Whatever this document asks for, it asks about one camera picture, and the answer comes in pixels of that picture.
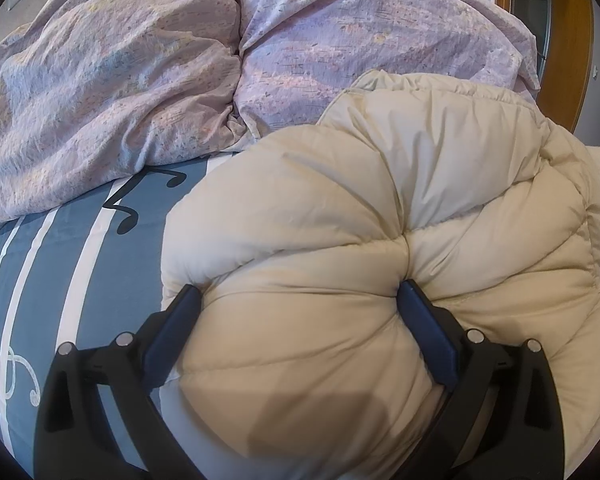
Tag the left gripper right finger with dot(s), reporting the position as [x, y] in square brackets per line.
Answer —
[500, 417]

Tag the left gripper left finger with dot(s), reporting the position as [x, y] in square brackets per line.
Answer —
[97, 419]

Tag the lilac floral duvet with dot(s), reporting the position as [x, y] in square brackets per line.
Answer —
[93, 91]

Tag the cream puffer down jacket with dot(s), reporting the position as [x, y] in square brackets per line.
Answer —
[299, 366]

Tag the blue white music-note bedsheet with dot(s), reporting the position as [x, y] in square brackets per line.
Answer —
[84, 272]

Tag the orange wooden bed frame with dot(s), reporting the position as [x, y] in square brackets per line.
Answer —
[564, 35]

